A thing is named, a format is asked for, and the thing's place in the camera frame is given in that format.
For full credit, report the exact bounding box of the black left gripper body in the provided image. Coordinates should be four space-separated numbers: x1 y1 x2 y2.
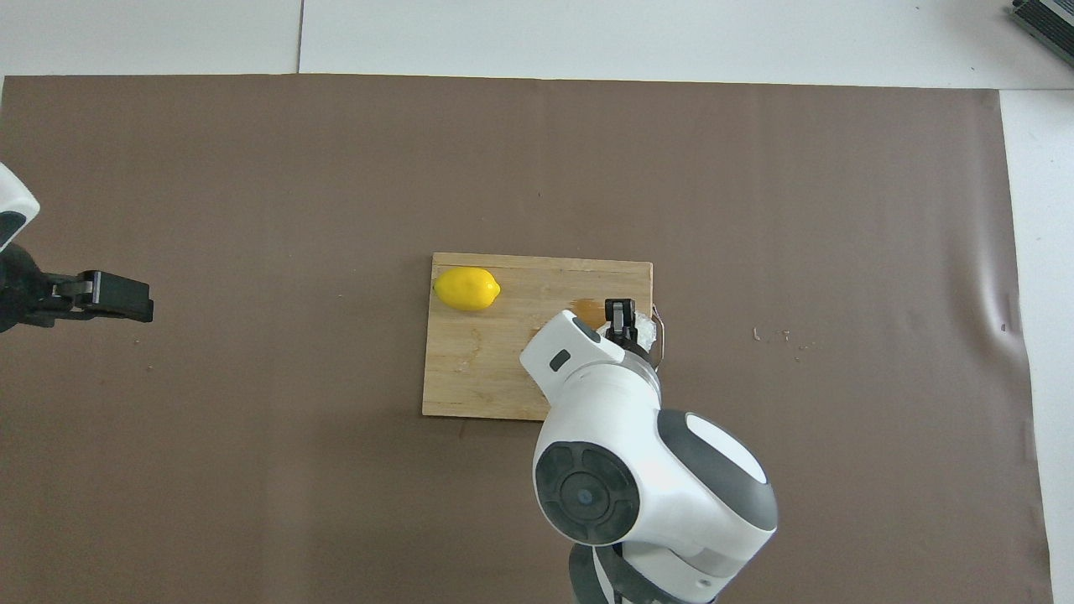
0 243 51 334

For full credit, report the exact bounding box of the yellow lemon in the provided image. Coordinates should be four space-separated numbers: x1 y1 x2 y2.
433 267 502 313

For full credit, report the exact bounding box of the brown paper table mat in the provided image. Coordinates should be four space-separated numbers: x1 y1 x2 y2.
0 74 1054 604

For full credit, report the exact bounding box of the wooden cutting board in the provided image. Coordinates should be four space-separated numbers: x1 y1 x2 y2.
421 253 654 420

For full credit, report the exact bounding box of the black ribbed device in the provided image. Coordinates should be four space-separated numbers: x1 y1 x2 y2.
1009 0 1074 44

